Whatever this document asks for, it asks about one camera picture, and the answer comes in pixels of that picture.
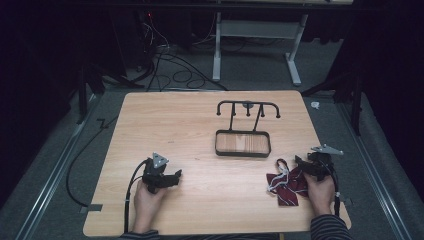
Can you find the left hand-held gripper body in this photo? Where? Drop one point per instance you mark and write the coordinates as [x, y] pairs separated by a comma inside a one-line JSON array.
[[154, 173]]

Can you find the small white crumpled scrap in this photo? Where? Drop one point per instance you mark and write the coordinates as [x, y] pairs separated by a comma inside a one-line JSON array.
[[315, 105]]

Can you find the person's left hand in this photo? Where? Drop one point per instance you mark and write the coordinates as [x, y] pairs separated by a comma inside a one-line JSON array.
[[146, 206]]

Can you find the metal floor rail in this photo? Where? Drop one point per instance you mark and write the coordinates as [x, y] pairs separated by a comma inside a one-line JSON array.
[[46, 186], [373, 180]]

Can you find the black metal stand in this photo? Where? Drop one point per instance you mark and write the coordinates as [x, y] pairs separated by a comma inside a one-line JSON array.
[[82, 96], [357, 106]]

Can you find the white metal desk frame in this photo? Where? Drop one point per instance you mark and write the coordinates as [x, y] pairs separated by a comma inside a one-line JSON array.
[[217, 50]]

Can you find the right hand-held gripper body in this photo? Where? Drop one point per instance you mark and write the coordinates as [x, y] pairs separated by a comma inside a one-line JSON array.
[[322, 163]]

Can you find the person's right hand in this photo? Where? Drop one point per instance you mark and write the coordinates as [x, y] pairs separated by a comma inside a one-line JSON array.
[[320, 195]]

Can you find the black metal rack with tray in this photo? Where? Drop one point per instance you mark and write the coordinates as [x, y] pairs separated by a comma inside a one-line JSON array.
[[243, 143]]

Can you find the grey tape piece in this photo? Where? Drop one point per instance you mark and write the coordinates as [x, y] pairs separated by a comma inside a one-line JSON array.
[[91, 208]]

